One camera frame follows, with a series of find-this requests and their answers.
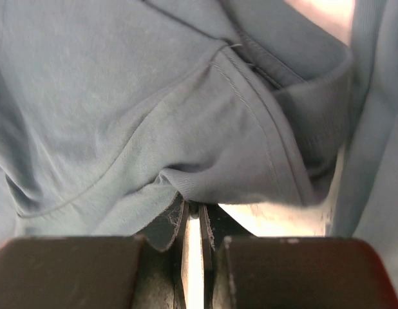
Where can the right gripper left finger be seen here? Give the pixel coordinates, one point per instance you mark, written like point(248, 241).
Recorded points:
point(139, 271)

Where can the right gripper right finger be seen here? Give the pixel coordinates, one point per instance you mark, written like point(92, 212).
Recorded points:
point(245, 271)

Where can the dark blue-grey t-shirt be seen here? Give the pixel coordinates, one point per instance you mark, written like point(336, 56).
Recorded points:
point(109, 110)

